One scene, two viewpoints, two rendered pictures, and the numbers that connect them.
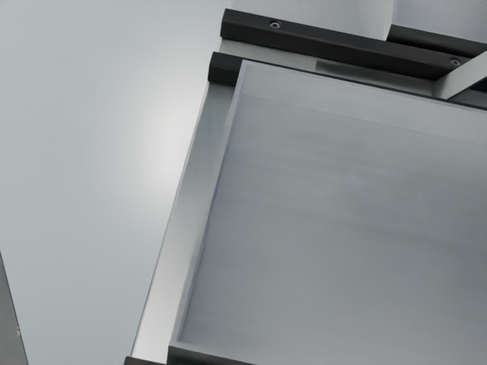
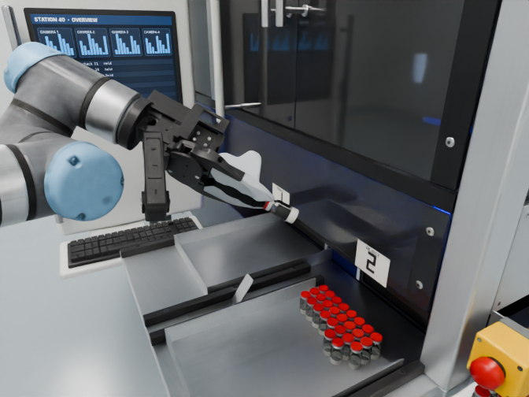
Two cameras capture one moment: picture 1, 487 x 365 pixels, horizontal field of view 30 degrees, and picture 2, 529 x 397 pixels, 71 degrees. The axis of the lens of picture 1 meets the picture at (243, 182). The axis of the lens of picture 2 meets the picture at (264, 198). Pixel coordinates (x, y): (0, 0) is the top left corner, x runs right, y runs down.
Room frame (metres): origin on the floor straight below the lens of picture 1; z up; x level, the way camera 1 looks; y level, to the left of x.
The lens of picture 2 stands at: (-0.03, 0.12, 1.42)
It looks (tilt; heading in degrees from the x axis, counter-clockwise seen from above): 24 degrees down; 331
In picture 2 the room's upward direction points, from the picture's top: straight up
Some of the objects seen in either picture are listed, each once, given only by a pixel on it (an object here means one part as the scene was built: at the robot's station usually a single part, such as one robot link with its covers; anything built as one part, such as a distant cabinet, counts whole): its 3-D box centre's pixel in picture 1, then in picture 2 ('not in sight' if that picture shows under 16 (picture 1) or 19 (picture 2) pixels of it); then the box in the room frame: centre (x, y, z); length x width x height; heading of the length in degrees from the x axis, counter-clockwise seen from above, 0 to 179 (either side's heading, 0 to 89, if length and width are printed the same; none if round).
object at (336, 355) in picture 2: not in sight; (337, 350); (0.34, -0.23, 0.90); 0.02 x 0.02 x 0.05
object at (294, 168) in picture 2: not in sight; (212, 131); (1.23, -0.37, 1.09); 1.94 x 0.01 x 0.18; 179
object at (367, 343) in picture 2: not in sight; (337, 322); (0.39, -0.28, 0.90); 0.18 x 0.02 x 0.05; 178
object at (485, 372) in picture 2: not in sight; (488, 371); (0.14, -0.33, 0.99); 0.04 x 0.04 x 0.04; 89
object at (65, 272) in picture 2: not in sight; (135, 238); (1.13, -0.04, 0.79); 0.45 x 0.28 x 0.03; 87
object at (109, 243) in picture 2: not in sight; (136, 239); (1.08, -0.03, 0.82); 0.40 x 0.14 x 0.02; 87
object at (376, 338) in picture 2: not in sight; (346, 318); (0.39, -0.30, 0.90); 0.18 x 0.02 x 0.05; 178
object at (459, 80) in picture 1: (406, 64); (220, 297); (0.57, -0.11, 0.91); 0.14 x 0.03 x 0.06; 89
